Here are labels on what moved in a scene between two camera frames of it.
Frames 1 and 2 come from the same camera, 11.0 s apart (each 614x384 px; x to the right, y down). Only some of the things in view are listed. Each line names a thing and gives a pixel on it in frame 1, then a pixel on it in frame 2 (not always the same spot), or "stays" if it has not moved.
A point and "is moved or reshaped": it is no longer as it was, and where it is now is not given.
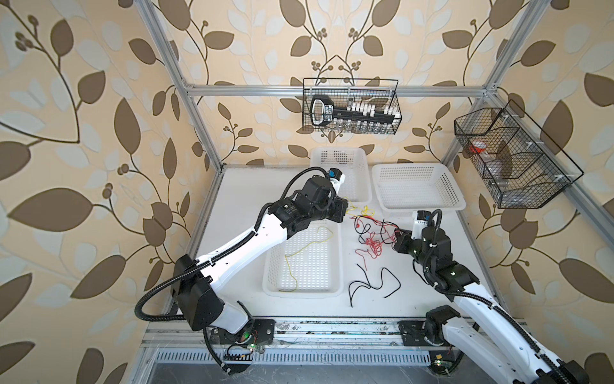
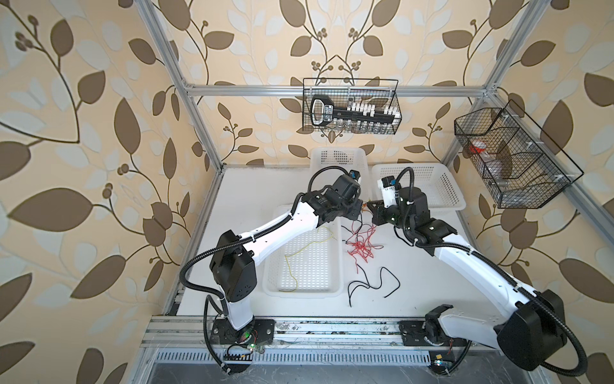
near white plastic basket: [308, 264] stays
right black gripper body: [408, 245] to [390, 215]
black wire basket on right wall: [520, 166] stays
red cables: [375, 234] is moved or reshaped
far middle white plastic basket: [353, 163] stays
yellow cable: [301, 251] stays
